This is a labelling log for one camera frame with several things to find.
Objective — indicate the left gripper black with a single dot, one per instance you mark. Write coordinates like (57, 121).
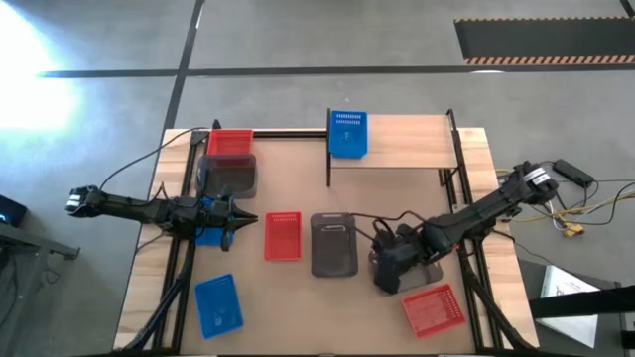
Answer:
(223, 220)

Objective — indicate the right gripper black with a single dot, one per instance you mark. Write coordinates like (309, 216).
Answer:
(399, 250)

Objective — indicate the blue plastic basket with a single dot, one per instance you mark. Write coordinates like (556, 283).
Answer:
(218, 306)
(213, 239)
(348, 135)

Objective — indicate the grey translucent plastic basket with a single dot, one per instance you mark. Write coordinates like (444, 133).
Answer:
(334, 248)
(233, 173)
(427, 275)

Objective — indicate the red plastic basket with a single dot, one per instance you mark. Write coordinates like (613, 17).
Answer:
(434, 311)
(283, 237)
(230, 142)

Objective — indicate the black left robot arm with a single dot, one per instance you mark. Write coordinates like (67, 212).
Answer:
(129, 207)

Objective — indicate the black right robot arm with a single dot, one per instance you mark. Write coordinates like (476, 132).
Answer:
(476, 218)

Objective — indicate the white paper booklet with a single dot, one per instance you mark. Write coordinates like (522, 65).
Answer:
(570, 329)

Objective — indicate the yellow connector plug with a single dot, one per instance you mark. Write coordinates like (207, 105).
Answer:
(573, 229)

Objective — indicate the black bar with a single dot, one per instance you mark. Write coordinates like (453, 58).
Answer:
(580, 301)

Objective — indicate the grey metal stand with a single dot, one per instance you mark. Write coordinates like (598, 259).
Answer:
(30, 243)

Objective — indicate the black power adapter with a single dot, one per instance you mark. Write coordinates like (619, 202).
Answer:
(573, 172)

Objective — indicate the black device with light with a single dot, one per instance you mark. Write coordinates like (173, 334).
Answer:
(11, 210)

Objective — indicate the black yellow-striped floor mat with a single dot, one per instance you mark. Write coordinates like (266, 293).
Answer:
(546, 39)

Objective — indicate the black aluminium table frame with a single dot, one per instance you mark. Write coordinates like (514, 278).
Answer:
(288, 134)

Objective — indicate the wooden shelf with black frame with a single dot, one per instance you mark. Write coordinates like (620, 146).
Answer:
(407, 141)

